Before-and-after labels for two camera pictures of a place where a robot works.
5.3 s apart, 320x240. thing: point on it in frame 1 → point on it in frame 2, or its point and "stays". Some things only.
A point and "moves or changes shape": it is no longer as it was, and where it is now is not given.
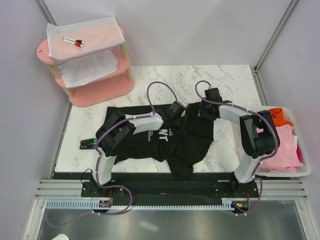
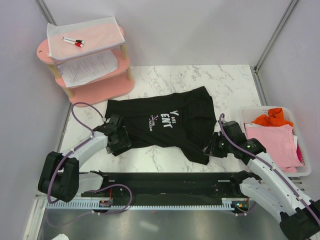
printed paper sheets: (85, 71) stays
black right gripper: (202, 112) → (211, 150)
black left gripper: (184, 119) → (124, 142)
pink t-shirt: (286, 160) stays
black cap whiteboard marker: (74, 40) stays
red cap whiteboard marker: (76, 44) stays
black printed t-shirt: (179, 144) moves or changes shape
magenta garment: (299, 153) stays
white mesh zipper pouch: (96, 33) stays
